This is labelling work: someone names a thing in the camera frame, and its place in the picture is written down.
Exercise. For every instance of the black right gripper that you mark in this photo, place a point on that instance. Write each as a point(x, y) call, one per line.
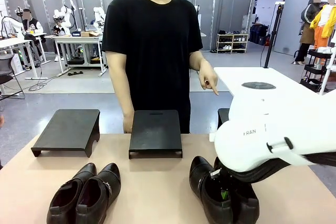
point(224, 179)

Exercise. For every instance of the black leather buckle shoe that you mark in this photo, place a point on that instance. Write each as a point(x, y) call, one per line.
point(99, 195)
point(65, 197)

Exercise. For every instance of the person's right forearm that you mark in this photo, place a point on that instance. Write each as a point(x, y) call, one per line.
point(120, 82)

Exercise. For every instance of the person's left forearm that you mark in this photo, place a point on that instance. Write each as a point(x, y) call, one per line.
point(195, 60)

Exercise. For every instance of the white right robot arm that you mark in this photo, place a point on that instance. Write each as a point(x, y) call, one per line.
point(262, 129)

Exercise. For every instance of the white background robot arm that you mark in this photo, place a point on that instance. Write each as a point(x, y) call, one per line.
point(64, 16)
point(99, 16)

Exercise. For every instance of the black shoe stand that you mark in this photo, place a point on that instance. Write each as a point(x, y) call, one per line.
point(155, 132)
point(68, 129)
point(223, 117)

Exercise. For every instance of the person in black t-shirt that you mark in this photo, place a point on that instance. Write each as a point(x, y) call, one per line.
point(152, 51)

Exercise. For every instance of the seated person in varsity jacket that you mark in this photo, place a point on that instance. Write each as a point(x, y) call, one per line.
point(32, 24)

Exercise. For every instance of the person's right hand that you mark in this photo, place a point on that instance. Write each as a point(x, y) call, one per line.
point(128, 125)

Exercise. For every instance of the person's left hand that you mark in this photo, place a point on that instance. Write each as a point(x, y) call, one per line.
point(208, 75)

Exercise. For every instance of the large white table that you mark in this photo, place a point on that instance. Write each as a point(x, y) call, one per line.
point(236, 75)

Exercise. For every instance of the wooden shoe rack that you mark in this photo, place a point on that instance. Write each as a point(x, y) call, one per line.
point(232, 43)

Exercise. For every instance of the black utility cart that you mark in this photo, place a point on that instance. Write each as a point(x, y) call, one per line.
point(316, 69)

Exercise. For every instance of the black luggage bags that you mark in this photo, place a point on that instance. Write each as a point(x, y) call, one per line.
point(258, 33)

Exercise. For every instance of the black pole with white head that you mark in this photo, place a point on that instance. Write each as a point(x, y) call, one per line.
point(273, 32)

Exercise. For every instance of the figure in dark jacket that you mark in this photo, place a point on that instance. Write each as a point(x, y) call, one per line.
point(308, 24)

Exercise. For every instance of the black floor power strip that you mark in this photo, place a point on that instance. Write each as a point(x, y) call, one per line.
point(75, 73)

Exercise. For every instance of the mannequin with yellow jacket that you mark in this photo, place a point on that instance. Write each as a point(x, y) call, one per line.
point(323, 24)

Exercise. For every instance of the cardboard box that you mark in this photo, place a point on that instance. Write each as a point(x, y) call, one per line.
point(90, 34)

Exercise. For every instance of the white desk with grey legs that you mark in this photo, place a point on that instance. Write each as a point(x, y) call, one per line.
point(15, 41)

